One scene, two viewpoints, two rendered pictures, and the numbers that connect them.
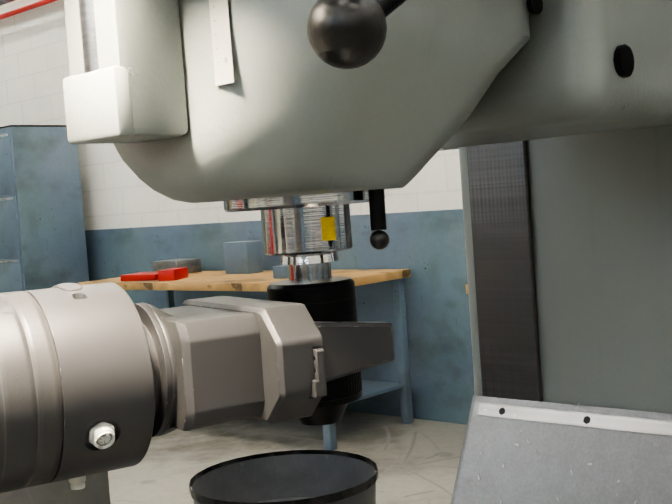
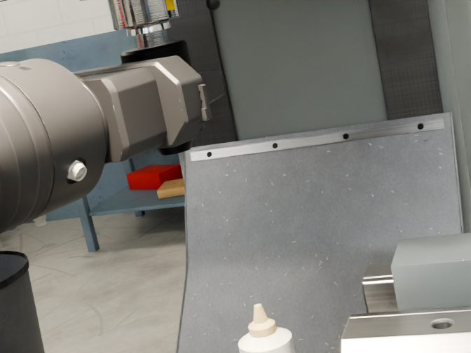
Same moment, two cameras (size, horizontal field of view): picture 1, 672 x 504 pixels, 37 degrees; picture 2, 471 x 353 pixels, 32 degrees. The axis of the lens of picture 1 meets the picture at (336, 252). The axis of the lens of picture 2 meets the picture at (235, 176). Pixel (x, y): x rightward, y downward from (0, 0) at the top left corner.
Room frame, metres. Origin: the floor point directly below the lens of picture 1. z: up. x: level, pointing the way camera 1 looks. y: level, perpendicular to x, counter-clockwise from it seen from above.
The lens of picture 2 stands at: (0.00, 0.19, 1.29)
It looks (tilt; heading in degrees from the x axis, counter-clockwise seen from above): 13 degrees down; 339
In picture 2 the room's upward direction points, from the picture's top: 12 degrees counter-clockwise
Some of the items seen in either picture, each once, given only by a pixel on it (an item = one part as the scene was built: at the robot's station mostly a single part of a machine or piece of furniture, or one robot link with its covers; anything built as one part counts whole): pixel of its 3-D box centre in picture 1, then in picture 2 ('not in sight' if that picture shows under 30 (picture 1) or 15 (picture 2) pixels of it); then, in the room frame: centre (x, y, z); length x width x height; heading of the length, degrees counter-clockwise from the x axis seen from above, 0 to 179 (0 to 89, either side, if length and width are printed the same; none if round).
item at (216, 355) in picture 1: (156, 372); (73, 127); (0.49, 0.09, 1.23); 0.13 x 0.12 x 0.10; 32
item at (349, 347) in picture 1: (345, 349); (198, 90); (0.52, 0.00, 1.23); 0.06 x 0.02 x 0.03; 122
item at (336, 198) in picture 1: (304, 199); not in sight; (0.54, 0.01, 1.31); 0.09 x 0.09 x 0.01
